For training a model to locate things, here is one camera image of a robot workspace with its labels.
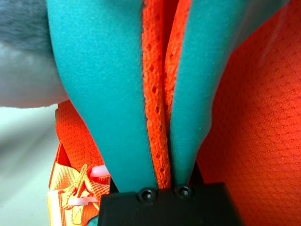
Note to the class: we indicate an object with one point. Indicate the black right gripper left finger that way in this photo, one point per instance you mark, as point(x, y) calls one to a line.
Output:
point(114, 188)

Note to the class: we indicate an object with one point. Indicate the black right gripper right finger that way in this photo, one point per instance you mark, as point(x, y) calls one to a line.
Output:
point(197, 176)

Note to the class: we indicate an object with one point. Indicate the teal and orange backpack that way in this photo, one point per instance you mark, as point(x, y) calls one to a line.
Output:
point(98, 70)

